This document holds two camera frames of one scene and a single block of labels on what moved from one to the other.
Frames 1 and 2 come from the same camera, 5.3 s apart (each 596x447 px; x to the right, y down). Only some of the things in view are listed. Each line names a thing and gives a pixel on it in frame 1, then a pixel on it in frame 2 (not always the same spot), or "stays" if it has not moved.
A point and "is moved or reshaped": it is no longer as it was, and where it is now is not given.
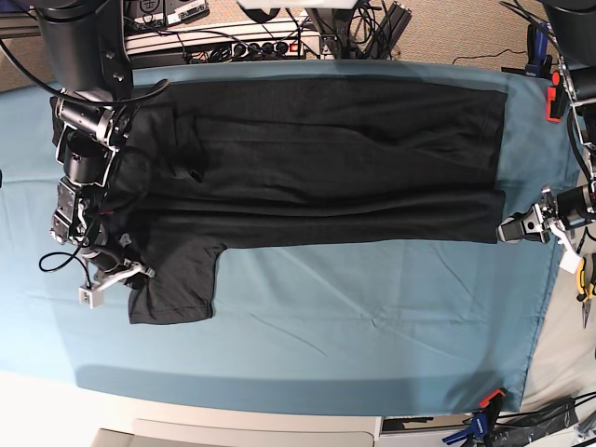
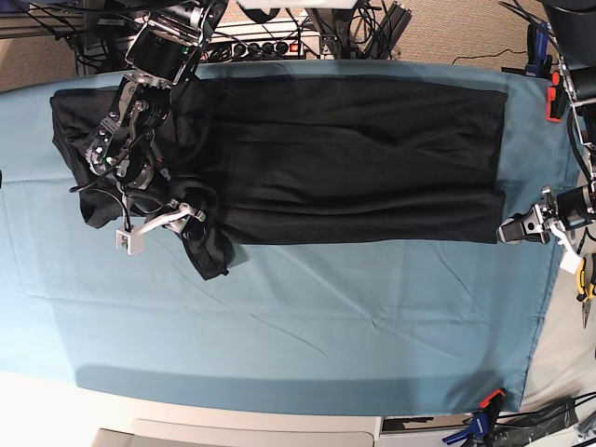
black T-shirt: x=209 y=166 is moved or reshaped
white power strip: x=264 y=49 stays
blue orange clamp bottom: x=482 y=421 stays
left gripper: x=114 y=261 -> x=144 y=202
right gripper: x=539 y=220 stays
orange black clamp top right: x=556 y=99 stays
